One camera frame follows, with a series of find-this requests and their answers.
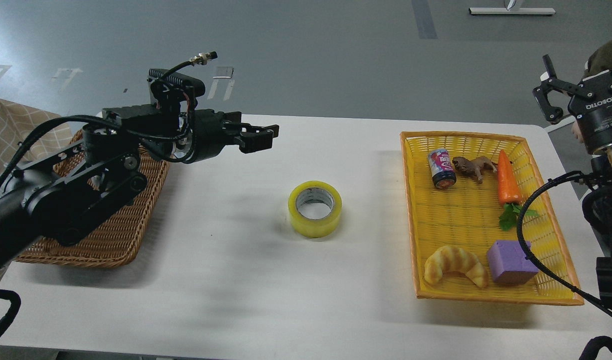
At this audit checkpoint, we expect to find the brown toy frog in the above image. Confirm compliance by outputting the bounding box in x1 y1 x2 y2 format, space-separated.
452 156 498 185

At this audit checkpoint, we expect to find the toy croissant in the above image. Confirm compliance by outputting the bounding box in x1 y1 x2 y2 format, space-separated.
424 245 489 289

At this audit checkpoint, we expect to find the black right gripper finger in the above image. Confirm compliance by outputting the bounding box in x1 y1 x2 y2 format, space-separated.
533 54 586 124

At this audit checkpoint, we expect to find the white stand base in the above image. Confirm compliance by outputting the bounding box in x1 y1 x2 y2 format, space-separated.
468 0 557 17

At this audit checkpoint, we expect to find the yellow tape roll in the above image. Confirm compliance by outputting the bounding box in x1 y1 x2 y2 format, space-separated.
287 180 342 239

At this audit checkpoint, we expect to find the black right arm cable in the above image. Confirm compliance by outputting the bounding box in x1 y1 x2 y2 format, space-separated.
516 170 612 328

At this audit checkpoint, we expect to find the orange toy carrot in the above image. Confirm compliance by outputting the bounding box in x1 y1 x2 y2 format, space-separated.
496 150 524 231

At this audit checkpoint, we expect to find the purple foam block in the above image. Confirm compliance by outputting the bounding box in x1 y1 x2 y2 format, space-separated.
486 240 539 285

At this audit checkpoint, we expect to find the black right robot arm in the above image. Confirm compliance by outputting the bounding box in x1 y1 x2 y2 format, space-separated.
530 55 612 317

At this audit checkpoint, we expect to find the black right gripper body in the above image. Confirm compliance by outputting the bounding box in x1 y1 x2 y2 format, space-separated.
568 69 612 155

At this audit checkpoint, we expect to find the small soda can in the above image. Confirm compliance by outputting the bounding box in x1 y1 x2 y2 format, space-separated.
427 148 457 191

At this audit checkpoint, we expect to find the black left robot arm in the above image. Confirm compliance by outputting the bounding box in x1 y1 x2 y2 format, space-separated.
0 51 280 270

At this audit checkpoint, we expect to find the white office chair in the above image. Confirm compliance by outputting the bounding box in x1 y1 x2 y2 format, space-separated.
544 115 576 133

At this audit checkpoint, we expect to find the person in brown jacket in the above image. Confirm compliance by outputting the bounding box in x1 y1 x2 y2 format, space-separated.
571 20 612 146

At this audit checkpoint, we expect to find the beige checkered cloth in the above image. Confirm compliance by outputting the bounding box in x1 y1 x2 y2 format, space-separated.
0 98 72 175

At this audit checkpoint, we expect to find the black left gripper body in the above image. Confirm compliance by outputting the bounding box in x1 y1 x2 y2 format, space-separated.
188 109 242 164

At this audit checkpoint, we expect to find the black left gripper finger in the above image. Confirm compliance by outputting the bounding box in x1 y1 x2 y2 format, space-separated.
235 122 280 139
239 135 274 154

